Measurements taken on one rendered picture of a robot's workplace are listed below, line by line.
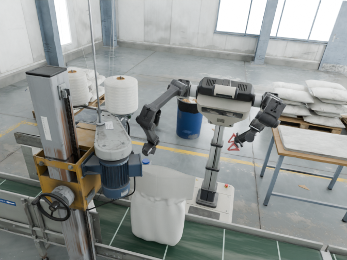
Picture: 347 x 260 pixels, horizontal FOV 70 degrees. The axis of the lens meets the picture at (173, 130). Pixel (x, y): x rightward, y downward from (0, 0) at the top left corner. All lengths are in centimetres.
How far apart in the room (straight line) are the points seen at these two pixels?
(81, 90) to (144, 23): 859
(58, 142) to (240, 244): 157
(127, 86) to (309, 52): 887
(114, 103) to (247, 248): 153
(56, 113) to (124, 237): 127
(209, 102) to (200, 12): 770
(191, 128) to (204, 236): 208
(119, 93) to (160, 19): 852
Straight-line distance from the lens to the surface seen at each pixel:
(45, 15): 738
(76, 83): 133
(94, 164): 131
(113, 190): 135
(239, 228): 227
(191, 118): 378
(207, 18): 934
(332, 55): 992
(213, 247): 213
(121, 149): 119
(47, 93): 114
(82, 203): 143
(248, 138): 159
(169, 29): 961
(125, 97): 121
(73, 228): 163
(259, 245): 225
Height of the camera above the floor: 209
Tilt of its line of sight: 30 degrees down
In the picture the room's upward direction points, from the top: 4 degrees clockwise
